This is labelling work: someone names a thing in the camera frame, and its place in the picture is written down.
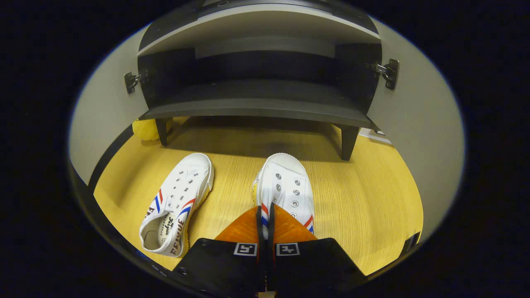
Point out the white canvas shoe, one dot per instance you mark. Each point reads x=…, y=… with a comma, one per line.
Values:
x=182, y=194
x=285, y=182

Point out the grey shoe cabinet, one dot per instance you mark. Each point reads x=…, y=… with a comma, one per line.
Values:
x=256, y=107

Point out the white flat box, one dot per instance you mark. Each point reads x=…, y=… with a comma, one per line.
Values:
x=372, y=134

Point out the yellow round object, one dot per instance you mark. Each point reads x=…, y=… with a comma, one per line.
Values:
x=145, y=130

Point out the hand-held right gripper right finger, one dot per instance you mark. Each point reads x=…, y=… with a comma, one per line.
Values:
x=271, y=236

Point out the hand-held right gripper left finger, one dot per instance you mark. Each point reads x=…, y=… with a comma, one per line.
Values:
x=258, y=225

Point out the grey cabinet door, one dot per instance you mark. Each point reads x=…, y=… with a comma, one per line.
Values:
x=103, y=116
x=422, y=145

